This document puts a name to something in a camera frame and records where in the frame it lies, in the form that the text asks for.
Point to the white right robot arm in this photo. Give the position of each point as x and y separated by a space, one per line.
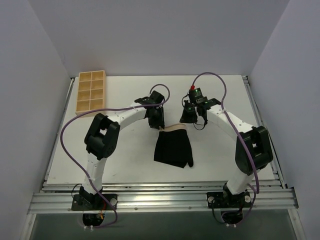
252 145

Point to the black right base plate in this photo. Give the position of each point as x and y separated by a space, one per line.
223 200

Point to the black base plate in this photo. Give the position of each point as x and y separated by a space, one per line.
223 200
79 203

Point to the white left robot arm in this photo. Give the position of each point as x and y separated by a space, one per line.
102 137

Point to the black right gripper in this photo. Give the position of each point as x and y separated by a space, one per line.
188 114

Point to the wooden compartment tray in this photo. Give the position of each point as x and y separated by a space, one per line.
91 93

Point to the black underwear with beige waistband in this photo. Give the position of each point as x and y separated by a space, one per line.
173 146

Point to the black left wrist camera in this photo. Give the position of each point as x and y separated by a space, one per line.
155 98

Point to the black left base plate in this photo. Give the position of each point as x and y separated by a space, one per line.
79 203

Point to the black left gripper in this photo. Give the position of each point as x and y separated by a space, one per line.
155 119

